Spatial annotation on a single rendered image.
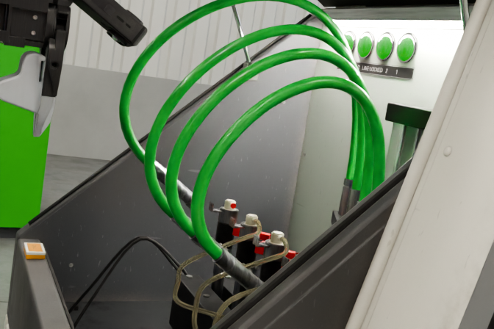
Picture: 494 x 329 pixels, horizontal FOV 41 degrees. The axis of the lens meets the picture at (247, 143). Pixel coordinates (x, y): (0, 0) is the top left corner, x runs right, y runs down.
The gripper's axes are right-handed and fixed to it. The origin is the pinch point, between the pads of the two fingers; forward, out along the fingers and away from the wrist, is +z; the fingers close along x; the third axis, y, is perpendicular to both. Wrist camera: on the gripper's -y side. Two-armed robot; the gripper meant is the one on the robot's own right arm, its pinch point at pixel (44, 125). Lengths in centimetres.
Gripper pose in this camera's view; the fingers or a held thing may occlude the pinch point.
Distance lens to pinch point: 75.8
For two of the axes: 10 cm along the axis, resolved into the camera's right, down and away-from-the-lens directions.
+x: 4.0, 1.7, -9.0
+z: -1.6, 9.8, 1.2
